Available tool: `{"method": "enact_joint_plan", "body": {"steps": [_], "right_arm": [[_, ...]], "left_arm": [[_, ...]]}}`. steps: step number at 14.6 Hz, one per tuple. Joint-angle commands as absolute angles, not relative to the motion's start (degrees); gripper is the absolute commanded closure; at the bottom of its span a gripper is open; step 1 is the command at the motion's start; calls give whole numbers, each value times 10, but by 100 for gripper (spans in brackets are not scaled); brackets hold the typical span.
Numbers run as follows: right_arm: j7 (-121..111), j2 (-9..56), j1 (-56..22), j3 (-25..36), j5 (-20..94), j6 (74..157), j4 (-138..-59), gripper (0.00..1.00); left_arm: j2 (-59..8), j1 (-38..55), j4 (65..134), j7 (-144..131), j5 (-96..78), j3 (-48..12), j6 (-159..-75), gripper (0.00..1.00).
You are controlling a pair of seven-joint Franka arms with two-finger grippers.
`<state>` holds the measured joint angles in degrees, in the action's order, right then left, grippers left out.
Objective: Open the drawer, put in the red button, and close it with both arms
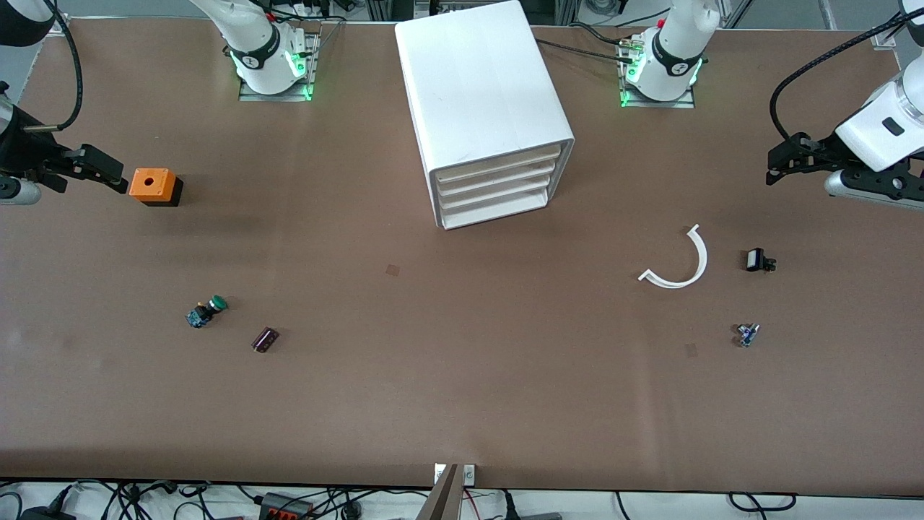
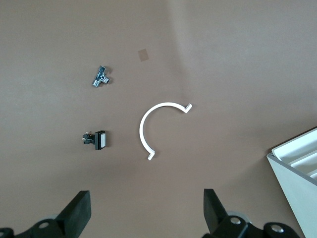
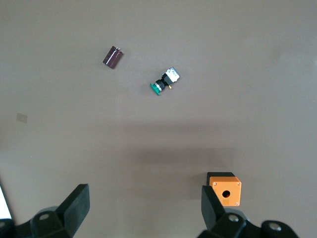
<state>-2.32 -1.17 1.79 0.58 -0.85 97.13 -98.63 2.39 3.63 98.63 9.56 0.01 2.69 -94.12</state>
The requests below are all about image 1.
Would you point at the green push button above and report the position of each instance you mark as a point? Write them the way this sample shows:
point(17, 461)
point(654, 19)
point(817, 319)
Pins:
point(202, 314)

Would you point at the black power adapter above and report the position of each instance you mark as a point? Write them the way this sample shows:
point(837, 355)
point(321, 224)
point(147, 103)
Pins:
point(43, 514)

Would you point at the white plastic drawer cabinet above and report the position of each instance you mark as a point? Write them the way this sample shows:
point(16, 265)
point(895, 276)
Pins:
point(476, 79)

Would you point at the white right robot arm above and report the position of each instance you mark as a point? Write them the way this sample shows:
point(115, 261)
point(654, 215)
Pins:
point(253, 43)

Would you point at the aluminium corner bracket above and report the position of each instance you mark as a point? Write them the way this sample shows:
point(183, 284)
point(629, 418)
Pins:
point(882, 40)

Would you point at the black orange power strip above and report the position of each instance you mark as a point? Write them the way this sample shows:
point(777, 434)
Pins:
point(278, 505)

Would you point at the white plastic drawer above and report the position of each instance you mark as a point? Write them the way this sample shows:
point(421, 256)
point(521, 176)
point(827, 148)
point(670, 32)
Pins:
point(498, 209)
point(498, 165)
point(498, 195)
point(498, 180)

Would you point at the brown wedge post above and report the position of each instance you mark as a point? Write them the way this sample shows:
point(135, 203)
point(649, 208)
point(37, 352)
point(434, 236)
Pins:
point(442, 502)

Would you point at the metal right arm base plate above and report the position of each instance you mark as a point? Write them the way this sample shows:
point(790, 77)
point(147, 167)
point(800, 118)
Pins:
point(274, 97)

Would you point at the black plug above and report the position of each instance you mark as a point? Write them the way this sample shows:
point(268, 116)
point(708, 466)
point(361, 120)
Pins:
point(510, 509)

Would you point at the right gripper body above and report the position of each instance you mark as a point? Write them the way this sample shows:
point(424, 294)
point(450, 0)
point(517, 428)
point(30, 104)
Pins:
point(27, 154)

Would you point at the dark purple cylindrical capacitor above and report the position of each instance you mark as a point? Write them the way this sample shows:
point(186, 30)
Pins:
point(265, 340)

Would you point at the white curved pipe clamp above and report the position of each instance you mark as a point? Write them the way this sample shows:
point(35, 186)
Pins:
point(702, 260)

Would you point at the orange and black button box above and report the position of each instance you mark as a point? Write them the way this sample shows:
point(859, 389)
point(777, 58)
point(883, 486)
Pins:
point(162, 188)

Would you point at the small white bracket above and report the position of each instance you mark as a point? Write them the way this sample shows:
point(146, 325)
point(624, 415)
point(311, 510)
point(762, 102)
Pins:
point(468, 474)
point(439, 473)

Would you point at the black square switch white face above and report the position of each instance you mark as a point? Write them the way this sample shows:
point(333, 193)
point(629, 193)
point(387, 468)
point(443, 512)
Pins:
point(755, 259)

